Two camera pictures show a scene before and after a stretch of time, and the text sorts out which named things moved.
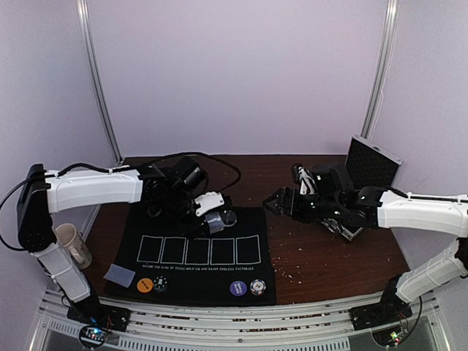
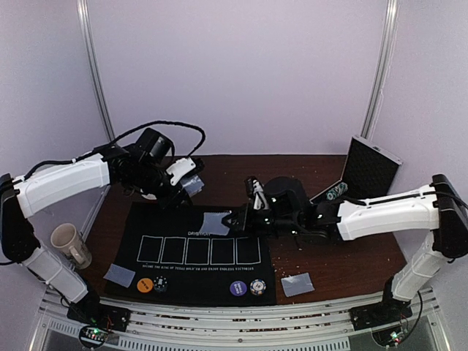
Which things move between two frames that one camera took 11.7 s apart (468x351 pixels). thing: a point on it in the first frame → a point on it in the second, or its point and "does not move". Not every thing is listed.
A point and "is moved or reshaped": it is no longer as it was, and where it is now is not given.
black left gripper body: x=177 y=205 → x=148 y=178
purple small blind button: x=238 y=288 does not move
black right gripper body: x=289 y=203 → x=247 y=218
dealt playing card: x=120 y=275 does not move
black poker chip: x=160 y=283 does not move
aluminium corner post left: x=96 y=80 does not move
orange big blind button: x=145 y=285 does not move
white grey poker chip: x=258 y=287 does not move
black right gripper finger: x=279 y=199 → x=230 y=220
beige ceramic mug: x=74 y=245 does not move
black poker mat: x=174 y=257 does not move
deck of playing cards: x=214 y=221 is moved or reshaped
